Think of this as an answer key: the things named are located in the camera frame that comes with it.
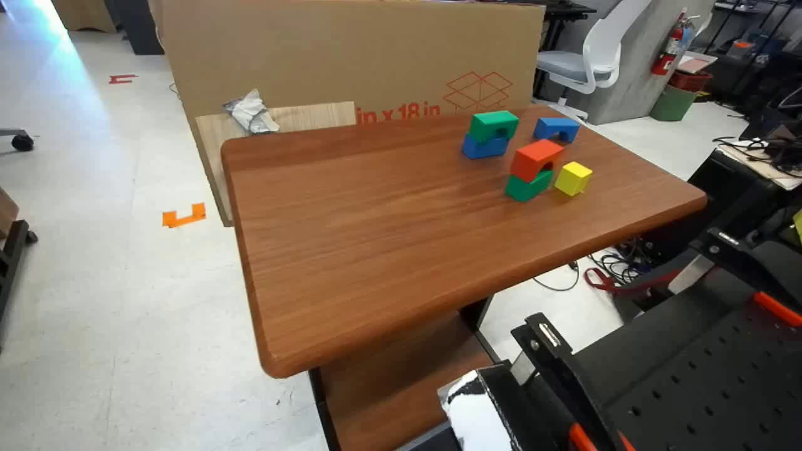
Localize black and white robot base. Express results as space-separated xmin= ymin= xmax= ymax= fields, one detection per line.
xmin=437 ymin=364 xmax=547 ymax=451

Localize blue block under green arch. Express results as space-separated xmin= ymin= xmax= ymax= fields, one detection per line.
xmin=458 ymin=134 xmax=511 ymax=162

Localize green block under red arch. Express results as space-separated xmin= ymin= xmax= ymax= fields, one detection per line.
xmin=502 ymin=167 xmax=556 ymax=202

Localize yellow cube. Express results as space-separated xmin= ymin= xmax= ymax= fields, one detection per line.
xmin=553 ymin=160 xmax=596 ymax=201

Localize large cardboard sheet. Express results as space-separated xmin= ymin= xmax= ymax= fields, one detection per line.
xmin=153 ymin=0 xmax=548 ymax=130

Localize crumpled white cloth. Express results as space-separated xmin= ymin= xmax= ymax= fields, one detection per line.
xmin=220 ymin=87 xmax=284 ymax=137

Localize grey and white office chair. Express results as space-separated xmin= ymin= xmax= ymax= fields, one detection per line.
xmin=533 ymin=0 xmax=657 ymax=101

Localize green bin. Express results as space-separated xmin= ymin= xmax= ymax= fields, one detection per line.
xmin=646 ymin=85 xmax=697 ymax=125

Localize red fire extinguisher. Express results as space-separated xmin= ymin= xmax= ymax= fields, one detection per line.
xmin=650 ymin=10 xmax=701 ymax=77

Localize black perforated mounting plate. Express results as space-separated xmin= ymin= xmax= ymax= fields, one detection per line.
xmin=574 ymin=239 xmax=802 ymax=451

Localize white side desk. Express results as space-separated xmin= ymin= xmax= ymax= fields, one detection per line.
xmin=712 ymin=136 xmax=802 ymax=196

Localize black chair caster wheel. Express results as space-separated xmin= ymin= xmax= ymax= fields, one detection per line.
xmin=0 ymin=127 xmax=38 ymax=155

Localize black clamp with orange handle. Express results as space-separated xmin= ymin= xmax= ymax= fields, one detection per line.
xmin=617 ymin=225 xmax=802 ymax=330
xmin=508 ymin=311 xmax=640 ymax=451

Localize red floor cable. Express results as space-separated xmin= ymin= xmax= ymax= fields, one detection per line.
xmin=581 ymin=264 xmax=640 ymax=295

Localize dark cart frame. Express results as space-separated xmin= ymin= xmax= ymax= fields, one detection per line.
xmin=0 ymin=186 xmax=39 ymax=354

